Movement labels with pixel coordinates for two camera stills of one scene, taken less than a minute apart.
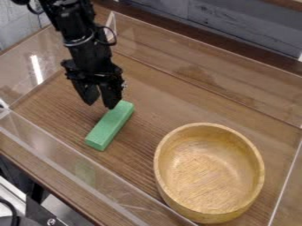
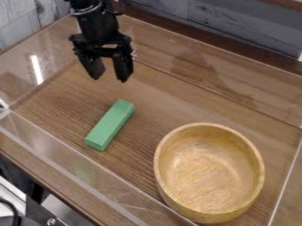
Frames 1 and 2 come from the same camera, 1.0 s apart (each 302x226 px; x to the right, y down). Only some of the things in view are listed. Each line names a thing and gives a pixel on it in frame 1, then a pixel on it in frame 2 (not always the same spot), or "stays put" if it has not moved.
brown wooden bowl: (208, 172) stays put
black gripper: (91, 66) -> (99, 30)
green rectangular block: (104, 132) stays put
